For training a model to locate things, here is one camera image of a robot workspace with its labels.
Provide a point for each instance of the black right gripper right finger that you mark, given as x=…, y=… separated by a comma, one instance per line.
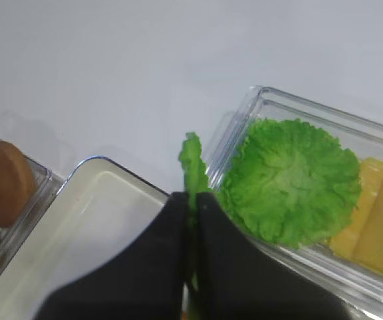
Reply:
x=237, y=281

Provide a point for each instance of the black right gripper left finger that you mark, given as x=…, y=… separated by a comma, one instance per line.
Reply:
x=144, y=281

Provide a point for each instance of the green lettuce leaf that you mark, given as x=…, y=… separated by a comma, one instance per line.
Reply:
x=195, y=181
x=291, y=183

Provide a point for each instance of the clear lettuce and cheese box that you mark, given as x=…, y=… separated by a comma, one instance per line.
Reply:
x=360, y=288

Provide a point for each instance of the white rectangular serving tray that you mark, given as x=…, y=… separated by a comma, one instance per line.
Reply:
x=100, y=210

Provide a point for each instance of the clear bun container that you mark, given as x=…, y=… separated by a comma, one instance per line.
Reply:
x=11, y=238

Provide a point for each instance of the plain brown bun half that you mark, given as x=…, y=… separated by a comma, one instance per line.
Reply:
x=17, y=184

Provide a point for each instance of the flat orange cheese slice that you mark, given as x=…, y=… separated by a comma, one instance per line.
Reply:
x=371, y=178

